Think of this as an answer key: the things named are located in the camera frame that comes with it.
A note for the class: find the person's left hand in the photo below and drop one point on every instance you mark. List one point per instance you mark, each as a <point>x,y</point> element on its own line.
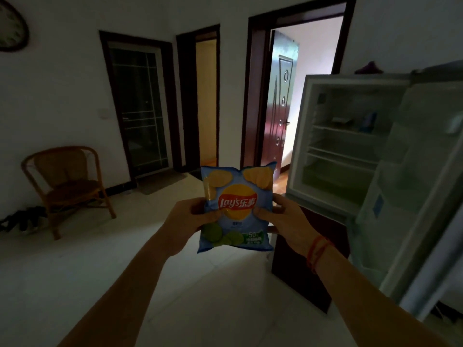
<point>182,224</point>

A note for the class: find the person's right hand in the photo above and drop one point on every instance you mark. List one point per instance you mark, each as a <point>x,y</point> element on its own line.
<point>293,224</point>

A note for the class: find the white refrigerator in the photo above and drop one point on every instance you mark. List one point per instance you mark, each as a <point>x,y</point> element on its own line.
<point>300,271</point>

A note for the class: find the blue Lay's chips bag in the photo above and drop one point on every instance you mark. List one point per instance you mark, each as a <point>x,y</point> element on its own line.
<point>235,202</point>

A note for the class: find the bread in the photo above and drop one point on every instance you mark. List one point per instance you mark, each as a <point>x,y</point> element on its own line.
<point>341,120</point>

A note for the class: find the purple drink can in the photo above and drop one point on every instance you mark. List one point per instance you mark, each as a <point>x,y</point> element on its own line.
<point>367,122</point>

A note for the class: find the person's right forearm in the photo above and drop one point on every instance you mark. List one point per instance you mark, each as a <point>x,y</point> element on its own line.
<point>369,303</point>

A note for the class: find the person's left forearm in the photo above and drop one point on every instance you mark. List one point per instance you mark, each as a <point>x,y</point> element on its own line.
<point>115,299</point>

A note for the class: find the grey doormat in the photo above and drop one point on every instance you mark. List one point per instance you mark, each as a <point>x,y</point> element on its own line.
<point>161,182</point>

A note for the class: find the dark red wooden door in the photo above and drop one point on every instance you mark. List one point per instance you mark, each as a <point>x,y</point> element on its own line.
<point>280,104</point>

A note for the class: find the rattan chair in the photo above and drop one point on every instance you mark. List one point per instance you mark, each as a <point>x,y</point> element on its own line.
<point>65,184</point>

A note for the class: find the dark gridded glass door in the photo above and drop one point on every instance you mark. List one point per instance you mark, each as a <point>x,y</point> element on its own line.
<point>139,104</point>

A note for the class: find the dark shoe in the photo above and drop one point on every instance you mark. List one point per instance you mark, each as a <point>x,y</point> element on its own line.
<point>34,216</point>
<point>11,220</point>

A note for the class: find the dark red cloth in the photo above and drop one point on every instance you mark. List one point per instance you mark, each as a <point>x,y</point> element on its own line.
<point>369,69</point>

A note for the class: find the dark round wall clock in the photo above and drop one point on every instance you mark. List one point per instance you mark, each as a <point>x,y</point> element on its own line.
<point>12,27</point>

